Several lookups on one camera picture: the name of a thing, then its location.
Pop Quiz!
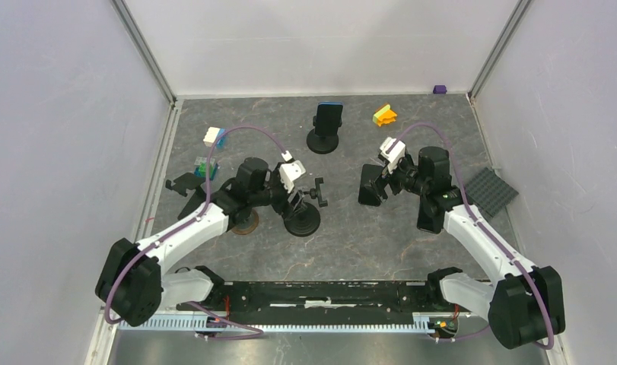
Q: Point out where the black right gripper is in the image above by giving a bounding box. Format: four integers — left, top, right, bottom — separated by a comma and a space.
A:
364, 154, 429, 203

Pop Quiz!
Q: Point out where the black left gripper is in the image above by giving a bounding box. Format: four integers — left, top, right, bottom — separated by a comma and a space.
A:
250, 163, 307, 221

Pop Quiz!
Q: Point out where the teal edged black phone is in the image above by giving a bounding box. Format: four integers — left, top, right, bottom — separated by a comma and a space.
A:
358, 163, 388, 207

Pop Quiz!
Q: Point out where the blue edged black phone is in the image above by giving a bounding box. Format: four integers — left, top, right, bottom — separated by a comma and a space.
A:
313, 102, 344, 137

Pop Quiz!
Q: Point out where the black round base phone stand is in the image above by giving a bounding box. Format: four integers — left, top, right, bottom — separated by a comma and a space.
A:
306, 127, 339, 154

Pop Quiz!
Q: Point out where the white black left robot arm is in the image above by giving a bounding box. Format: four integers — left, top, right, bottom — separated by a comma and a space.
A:
94, 157, 312, 326

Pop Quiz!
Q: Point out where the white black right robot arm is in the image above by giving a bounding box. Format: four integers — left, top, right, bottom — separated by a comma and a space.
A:
372, 138, 565, 350

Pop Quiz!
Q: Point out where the grey stand on brown base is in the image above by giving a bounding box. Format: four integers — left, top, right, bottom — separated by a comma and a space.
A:
231, 209, 259, 236

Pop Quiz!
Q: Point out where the black phone at bottom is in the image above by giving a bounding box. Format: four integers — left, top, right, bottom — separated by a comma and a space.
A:
416, 198, 445, 234

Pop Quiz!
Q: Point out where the black folding phone stand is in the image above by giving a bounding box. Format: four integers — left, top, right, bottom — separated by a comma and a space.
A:
165, 173, 206, 221

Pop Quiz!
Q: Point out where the yellow orange toy block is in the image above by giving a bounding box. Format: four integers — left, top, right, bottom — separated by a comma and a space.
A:
372, 103, 397, 127

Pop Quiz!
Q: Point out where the grey lego baseplate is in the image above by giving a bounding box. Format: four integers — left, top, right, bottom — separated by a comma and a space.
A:
465, 167, 519, 221

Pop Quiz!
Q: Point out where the purple toy block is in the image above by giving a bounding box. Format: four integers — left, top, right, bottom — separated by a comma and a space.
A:
432, 84, 447, 94

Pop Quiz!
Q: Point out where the green blue toy block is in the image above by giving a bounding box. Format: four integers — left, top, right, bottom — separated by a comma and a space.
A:
193, 157, 218, 181

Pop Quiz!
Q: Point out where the white blue toy block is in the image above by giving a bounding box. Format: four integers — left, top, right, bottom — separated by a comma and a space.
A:
203, 127, 225, 149

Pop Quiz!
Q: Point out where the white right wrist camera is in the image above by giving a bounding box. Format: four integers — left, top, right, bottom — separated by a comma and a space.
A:
379, 137, 406, 174

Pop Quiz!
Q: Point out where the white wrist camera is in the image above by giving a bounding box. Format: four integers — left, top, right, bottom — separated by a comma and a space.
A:
379, 137, 406, 174
278, 151, 306, 193

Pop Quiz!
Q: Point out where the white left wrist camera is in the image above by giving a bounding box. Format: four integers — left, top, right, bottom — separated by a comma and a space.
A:
278, 151, 306, 193

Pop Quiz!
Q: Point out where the light blue toothed rail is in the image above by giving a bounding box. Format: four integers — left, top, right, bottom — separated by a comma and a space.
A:
117, 313, 443, 334

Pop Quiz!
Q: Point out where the aluminium frame rail left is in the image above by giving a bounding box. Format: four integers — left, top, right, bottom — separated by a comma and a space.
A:
129, 99, 185, 243

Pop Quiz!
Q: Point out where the aluminium frame rail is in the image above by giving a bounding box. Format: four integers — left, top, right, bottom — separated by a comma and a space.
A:
129, 99, 185, 243
467, 0, 533, 104

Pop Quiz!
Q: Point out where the aluminium frame rail right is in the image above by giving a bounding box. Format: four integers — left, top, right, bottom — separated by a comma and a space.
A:
467, 0, 533, 104

